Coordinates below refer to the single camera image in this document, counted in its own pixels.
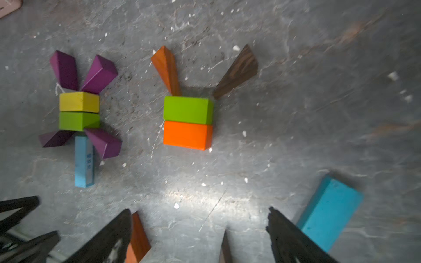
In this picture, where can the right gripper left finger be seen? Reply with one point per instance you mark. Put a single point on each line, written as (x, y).
(109, 245)

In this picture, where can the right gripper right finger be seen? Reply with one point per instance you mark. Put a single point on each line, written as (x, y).
(290, 245)

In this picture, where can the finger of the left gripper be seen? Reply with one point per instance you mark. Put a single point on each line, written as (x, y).
(23, 205)
(33, 251)

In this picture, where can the reddish brown wedge block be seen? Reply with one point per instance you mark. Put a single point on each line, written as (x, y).
(139, 244)

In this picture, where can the small teal block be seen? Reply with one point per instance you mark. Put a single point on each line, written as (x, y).
(330, 209)

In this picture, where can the light blue eraser block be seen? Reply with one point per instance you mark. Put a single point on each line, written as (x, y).
(84, 162)

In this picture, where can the dark brown wedge block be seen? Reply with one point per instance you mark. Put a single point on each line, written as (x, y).
(225, 252)

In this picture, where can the purple wedge block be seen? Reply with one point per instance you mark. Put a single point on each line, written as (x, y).
(65, 70)
(55, 138)
(101, 73)
(106, 144)

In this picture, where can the green rectangular block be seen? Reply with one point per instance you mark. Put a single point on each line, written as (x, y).
(77, 121)

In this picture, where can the yellow rectangular block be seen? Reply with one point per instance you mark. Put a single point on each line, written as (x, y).
(79, 102)

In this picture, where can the orange rectangular block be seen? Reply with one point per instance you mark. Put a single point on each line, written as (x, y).
(188, 135)

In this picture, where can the dark walnut wedge block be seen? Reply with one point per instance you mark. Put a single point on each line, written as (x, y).
(242, 69)

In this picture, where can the orange brown wedge block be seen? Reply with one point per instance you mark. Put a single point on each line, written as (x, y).
(164, 62)

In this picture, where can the pink rectangular case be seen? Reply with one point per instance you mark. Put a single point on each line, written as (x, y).
(9, 6)

